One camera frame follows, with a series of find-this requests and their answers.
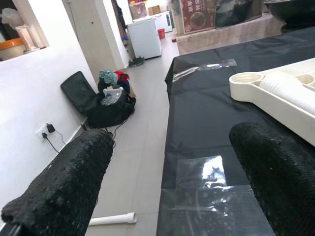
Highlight beige container orange lid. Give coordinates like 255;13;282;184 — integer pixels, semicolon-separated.
0;38;26;61

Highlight translucent white bag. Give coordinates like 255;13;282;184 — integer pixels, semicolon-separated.
0;7;24;27

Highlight black cloth cover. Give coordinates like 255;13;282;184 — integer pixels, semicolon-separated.
156;26;315;236

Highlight wall socket with black plugs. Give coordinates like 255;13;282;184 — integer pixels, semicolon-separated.
35;122;56;142

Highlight white plastic table leg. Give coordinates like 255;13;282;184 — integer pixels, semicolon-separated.
88;212;137;226
259;73;308;93

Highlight white plastic table top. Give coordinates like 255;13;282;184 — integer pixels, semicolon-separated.
228;58;315;148

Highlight beige cloth covered table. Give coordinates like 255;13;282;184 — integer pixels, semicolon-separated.
176;14;287;55

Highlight crumpled clear plastic bag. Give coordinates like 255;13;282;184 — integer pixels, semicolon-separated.
159;154;271;236

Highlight brown cardboard box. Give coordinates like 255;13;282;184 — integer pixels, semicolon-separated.
147;5;161;16

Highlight red cloth item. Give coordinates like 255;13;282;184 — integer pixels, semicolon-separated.
114;70;131;94

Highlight open black suitcase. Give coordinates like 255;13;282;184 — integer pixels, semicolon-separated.
60;71;137;129

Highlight black mop head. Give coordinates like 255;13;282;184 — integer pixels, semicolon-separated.
128;57;146;68

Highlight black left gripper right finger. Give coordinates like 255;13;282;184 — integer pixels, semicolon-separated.
228;122;315;236

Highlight black wok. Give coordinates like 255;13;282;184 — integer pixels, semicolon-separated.
264;0;315;31

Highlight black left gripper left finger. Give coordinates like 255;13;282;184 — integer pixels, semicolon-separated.
1;129;115;236

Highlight grey floor cable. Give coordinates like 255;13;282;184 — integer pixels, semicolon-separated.
45;131;67;153

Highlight white plastic bottle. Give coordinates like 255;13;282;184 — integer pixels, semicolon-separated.
28;23;47;49
15;24;32;52

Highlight tall white fridge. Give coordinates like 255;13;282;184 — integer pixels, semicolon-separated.
154;11;174;33

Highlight white appliance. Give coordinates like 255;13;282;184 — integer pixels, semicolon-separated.
126;18;163;60

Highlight black plastic bag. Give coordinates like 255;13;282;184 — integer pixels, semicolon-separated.
214;0;263;28

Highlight dark hanging clothes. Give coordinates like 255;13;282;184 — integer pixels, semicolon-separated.
113;0;130;47

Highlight clear box colourful contents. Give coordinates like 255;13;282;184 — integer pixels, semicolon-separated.
129;1;148;21

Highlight white plastic bag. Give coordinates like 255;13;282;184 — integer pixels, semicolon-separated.
100;86;125;106

